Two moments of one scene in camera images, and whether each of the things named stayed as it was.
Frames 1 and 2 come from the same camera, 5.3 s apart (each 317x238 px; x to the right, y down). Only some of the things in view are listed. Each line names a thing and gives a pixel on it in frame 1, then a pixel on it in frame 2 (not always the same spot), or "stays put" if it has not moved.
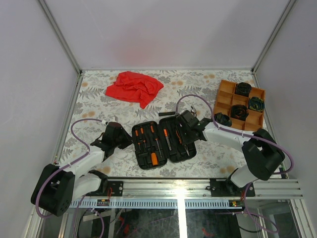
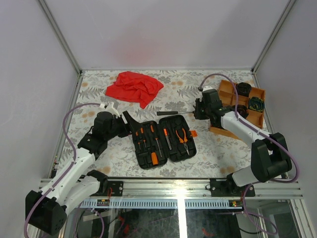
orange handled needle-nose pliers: [181, 142] stays put
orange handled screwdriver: [167, 139] stays put
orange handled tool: [154, 159] stays put
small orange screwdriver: [136, 135] stays put
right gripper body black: [185, 137] to [201, 110]
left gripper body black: [124, 141] to [119, 129]
